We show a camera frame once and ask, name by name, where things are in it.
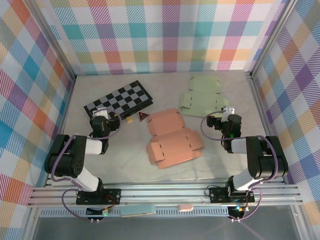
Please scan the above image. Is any green paper box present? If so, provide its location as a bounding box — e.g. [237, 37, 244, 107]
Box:
[178, 75, 230, 118]

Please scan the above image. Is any orange paper box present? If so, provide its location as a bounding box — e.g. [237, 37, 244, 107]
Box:
[145, 107, 205, 170]

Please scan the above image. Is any black folding chessboard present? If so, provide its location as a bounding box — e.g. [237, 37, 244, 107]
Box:
[83, 80, 154, 123]

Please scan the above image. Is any small circuit board green light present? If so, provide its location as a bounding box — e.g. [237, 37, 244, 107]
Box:
[86, 206, 113, 224]
[228, 205, 248, 223]

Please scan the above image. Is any blue-grey flat pad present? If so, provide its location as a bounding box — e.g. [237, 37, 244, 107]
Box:
[120, 203, 156, 218]

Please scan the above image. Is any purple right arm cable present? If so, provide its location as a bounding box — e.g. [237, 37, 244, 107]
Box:
[201, 109, 282, 222]

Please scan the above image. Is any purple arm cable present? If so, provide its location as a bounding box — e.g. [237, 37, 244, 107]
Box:
[201, 109, 282, 222]
[51, 107, 123, 222]

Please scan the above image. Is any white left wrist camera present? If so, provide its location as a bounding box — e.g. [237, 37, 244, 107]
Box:
[91, 108, 110, 119]

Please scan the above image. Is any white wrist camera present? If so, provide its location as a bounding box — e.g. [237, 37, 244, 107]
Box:
[223, 105, 236, 123]
[91, 108, 110, 119]

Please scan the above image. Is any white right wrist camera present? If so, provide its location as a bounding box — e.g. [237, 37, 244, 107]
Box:
[223, 105, 236, 123]

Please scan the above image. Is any aluminium table edge rail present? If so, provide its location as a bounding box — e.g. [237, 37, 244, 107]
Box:
[245, 71, 286, 185]
[44, 74, 77, 187]

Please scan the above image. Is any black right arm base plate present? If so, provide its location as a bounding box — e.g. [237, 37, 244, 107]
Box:
[209, 186, 256, 204]

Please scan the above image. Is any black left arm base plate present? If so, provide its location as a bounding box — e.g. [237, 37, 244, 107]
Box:
[75, 188, 122, 206]

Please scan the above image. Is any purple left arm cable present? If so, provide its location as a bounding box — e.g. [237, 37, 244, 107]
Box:
[51, 107, 123, 222]

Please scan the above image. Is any aluminium mounting rail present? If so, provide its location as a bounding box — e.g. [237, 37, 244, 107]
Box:
[26, 183, 304, 208]

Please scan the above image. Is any perforated metal cable tray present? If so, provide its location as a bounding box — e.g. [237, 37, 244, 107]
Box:
[39, 206, 230, 218]

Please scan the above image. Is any aluminium frame post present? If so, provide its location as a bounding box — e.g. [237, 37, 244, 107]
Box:
[28, 0, 77, 81]
[248, 0, 301, 80]

